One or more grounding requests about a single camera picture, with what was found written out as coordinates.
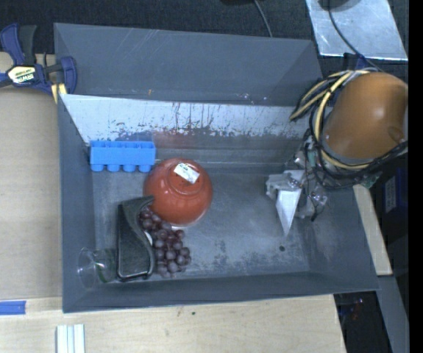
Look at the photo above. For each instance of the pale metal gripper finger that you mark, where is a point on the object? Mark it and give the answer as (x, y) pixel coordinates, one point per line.
(287, 208)
(279, 184)

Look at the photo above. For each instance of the grey metal bin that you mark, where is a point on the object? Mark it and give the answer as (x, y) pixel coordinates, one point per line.
(248, 219)

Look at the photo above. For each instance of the red-orange bowl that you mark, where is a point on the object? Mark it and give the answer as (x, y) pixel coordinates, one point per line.
(174, 200)

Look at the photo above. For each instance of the purple toy grape bunch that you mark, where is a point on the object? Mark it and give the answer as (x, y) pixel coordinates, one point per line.
(168, 250)

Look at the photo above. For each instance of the black curved case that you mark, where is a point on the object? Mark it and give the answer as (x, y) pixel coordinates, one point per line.
(132, 241)

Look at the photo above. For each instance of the blue toy building brick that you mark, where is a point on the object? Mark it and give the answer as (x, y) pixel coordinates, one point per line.
(121, 153)

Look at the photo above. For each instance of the clear glass cup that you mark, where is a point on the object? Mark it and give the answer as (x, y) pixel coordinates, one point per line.
(95, 267)

